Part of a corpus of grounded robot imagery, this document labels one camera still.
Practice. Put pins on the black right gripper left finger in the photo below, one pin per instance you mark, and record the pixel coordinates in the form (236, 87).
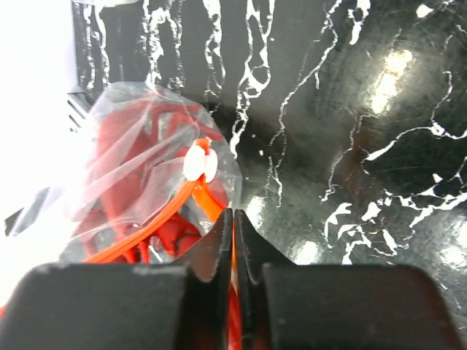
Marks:
(180, 305)

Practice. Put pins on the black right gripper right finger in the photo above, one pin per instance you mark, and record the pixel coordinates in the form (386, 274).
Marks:
(322, 306)

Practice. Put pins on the red toy lobster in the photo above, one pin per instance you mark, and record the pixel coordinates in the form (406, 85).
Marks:
(158, 180)

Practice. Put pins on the clear orange-zip bag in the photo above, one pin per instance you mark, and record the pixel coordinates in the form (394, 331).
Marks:
(70, 201)

